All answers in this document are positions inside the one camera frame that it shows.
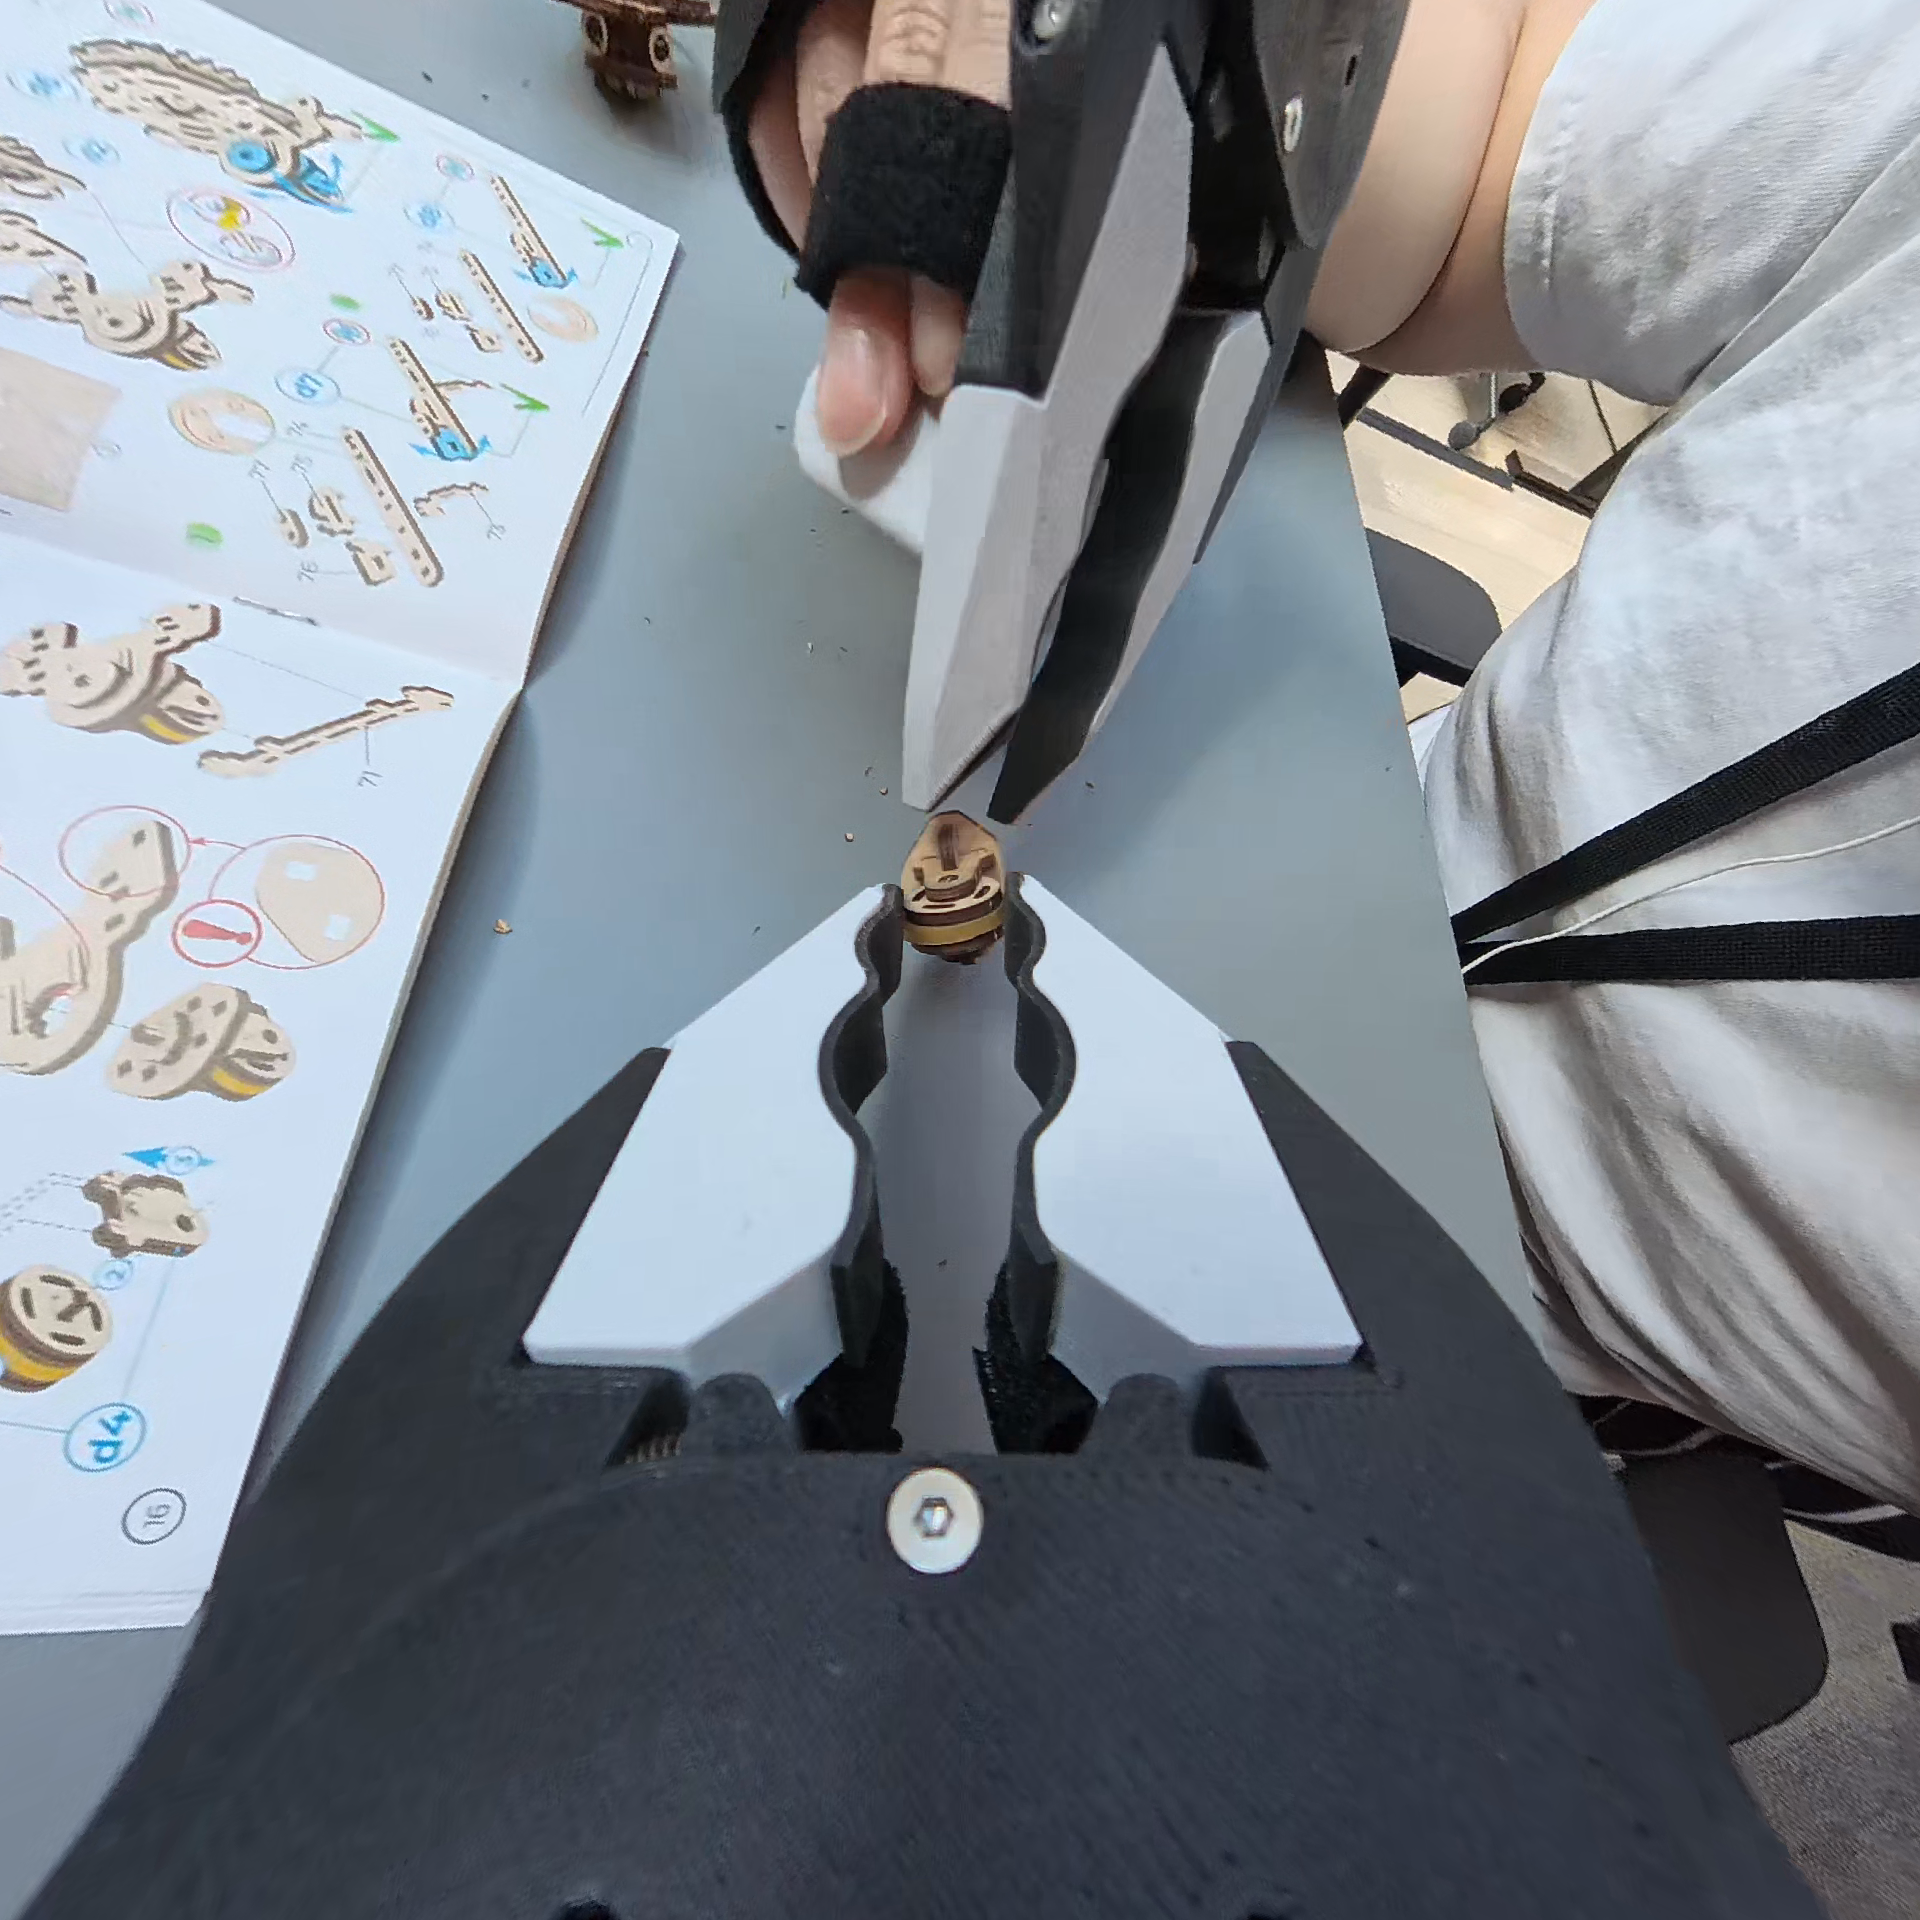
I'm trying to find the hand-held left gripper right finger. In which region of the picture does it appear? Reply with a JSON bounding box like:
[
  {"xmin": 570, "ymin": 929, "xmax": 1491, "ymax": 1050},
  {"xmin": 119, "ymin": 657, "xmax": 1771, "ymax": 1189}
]
[{"xmin": 988, "ymin": 878, "xmax": 1367, "ymax": 1454}]

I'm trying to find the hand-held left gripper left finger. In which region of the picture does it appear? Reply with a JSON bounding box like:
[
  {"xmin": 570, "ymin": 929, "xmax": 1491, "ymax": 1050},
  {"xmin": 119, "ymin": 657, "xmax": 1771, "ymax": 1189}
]
[{"xmin": 524, "ymin": 883, "xmax": 914, "ymax": 1454}]

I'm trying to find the small wooden puzzle assembly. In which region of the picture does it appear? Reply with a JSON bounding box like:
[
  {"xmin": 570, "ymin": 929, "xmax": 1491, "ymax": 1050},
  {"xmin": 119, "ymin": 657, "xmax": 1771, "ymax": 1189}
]
[{"xmin": 900, "ymin": 811, "xmax": 1009, "ymax": 967}]

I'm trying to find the grey desk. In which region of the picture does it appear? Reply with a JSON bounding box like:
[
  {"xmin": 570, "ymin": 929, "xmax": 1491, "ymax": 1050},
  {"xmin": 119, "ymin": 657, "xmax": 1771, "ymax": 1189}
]
[{"xmin": 0, "ymin": 0, "xmax": 1553, "ymax": 1920}]

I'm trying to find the person's right hand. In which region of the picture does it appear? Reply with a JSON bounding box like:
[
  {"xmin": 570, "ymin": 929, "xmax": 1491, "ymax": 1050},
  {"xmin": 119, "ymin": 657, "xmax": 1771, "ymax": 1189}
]
[{"xmin": 745, "ymin": 0, "xmax": 1032, "ymax": 460}]

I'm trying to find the black mesh chair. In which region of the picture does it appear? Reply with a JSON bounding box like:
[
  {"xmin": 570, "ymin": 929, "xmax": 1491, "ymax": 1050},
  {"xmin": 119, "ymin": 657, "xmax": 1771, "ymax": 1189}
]
[{"xmin": 1337, "ymin": 348, "xmax": 1658, "ymax": 518}]

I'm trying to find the person's right forearm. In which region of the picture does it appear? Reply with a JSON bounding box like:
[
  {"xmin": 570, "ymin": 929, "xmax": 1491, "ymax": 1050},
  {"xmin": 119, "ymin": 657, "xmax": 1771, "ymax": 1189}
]
[{"xmin": 1294, "ymin": 0, "xmax": 1600, "ymax": 377}]

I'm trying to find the thin white cord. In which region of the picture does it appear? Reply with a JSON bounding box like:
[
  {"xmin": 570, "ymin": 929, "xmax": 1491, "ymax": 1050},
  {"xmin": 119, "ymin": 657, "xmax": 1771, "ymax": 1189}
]
[{"xmin": 1463, "ymin": 813, "xmax": 1920, "ymax": 950}]

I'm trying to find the black harness strap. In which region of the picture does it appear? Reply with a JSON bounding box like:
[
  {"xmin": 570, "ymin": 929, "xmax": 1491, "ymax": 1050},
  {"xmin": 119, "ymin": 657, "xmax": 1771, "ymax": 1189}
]
[
  {"xmin": 1453, "ymin": 661, "xmax": 1920, "ymax": 948},
  {"xmin": 1463, "ymin": 922, "xmax": 1920, "ymax": 994}
]

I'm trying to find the puzzle instruction booklet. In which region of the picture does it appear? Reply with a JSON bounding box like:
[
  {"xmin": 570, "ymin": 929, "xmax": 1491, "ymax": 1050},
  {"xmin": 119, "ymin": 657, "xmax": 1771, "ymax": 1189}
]
[{"xmin": 0, "ymin": 0, "xmax": 680, "ymax": 1636}]

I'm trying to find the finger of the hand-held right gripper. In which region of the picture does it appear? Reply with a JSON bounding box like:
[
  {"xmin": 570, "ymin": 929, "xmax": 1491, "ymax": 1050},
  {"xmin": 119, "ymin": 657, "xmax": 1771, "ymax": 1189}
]
[
  {"xmin": 900, "ymin": 46, "xmax": 1203, "ymax": 815},
  {"xmin": 988, "ymin": 307, "xmax": 1278, "ymax": 827}
]

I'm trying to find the wooden gear model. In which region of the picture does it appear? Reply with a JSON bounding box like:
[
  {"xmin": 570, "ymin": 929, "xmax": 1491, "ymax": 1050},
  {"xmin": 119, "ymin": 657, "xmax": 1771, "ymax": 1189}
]
[{"xmin": 574, "ymin": 0, "xmax": 721, "ymax": 100}]

